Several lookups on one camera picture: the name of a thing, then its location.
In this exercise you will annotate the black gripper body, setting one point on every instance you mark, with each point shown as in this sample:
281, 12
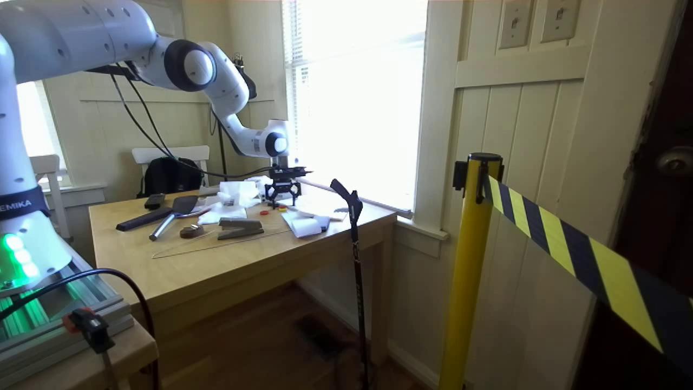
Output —
283, 177

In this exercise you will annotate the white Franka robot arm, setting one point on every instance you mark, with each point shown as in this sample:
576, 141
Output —
72, 35

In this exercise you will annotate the aluminium rail robot base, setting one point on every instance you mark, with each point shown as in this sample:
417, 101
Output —
88, 304

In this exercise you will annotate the crumpled white cloth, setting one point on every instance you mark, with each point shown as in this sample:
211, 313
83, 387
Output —
239, 192

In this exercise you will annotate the folded white paper napkin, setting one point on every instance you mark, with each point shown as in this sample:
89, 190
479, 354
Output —
305, 227

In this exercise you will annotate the gray stapler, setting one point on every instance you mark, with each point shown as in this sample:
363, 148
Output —
241, 231

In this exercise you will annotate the black tripod stand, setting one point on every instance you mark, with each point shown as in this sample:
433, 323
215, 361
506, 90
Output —
354, 207

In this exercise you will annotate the white hemmed square cloth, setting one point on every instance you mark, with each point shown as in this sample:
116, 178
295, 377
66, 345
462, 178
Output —
208, 216

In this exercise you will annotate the round brown puck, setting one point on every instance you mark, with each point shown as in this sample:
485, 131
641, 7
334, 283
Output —
192, 231

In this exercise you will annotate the wooden table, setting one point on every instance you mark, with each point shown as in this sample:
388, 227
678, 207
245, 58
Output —
217, 274

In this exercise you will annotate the black box on table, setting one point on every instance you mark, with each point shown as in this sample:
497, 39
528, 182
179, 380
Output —
171, 177

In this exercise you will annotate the silver metal tube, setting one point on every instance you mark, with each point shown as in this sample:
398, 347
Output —
164, 227

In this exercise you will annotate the small black object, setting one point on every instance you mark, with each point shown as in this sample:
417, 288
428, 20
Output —
155, 203

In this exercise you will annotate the black yellow caution tape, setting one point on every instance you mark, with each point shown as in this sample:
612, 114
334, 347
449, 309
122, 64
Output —
576, 253

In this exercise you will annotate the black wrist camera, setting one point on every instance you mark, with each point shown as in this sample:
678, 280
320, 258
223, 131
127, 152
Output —
302, 171

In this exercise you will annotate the upright yellow stanchion post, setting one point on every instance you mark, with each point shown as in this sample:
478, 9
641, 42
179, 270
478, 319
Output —
467, 288

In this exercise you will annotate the small black clamp mount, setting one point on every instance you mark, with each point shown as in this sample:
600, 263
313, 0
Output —
89, 328

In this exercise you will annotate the white wall switch plate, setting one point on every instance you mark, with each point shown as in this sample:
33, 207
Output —
562, 20
516, 23

